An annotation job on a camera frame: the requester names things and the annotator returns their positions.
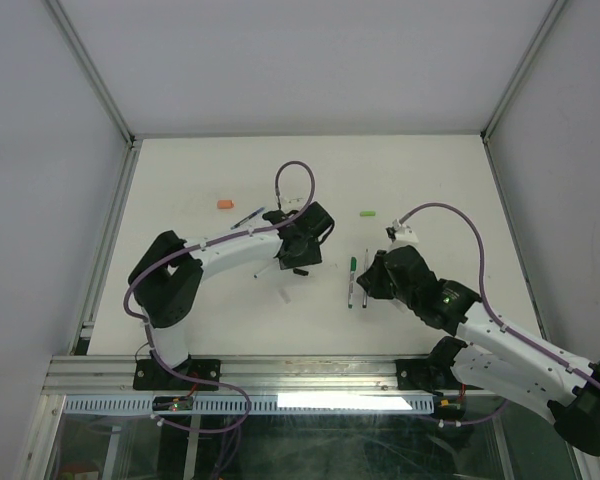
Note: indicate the white blue end pen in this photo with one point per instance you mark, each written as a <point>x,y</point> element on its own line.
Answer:
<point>263,271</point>

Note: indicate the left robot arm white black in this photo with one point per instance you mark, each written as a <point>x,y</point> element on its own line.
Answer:
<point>163,285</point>

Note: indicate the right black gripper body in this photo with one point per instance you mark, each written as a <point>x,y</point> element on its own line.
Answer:
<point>394,290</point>

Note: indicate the white black end pen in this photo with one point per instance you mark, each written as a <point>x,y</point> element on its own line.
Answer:
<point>365,285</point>

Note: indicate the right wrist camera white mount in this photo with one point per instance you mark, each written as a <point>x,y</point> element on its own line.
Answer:
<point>400,235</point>

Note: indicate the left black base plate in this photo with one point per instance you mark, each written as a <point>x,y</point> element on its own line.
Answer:
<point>150,376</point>

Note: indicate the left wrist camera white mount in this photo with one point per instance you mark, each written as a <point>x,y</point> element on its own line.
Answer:
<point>292,203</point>

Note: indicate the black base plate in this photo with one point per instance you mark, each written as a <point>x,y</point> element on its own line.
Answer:
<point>415,374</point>
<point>150,376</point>

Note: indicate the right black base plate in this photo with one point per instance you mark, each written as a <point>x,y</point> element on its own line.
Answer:
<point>415,374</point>

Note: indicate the white green end pen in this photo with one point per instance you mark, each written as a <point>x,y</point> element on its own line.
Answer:
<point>351,287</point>

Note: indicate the clear pen cap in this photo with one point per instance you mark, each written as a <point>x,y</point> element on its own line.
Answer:
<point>285,296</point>

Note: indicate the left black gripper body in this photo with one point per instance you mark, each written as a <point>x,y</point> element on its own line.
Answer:
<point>307,257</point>

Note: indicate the orange pen cap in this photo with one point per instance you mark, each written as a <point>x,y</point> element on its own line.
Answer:
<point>225,204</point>

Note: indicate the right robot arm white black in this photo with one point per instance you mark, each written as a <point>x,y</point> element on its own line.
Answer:
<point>484,350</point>

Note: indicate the white slotted cable duct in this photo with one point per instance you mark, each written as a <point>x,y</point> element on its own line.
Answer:
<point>308,403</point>

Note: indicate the aluminium mounting rail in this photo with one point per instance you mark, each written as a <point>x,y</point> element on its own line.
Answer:
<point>97,374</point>

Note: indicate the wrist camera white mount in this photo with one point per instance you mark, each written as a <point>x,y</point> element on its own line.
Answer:
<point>400,235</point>
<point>292,203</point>

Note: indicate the dark blue barrel pen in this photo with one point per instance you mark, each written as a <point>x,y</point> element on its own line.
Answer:
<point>251,216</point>

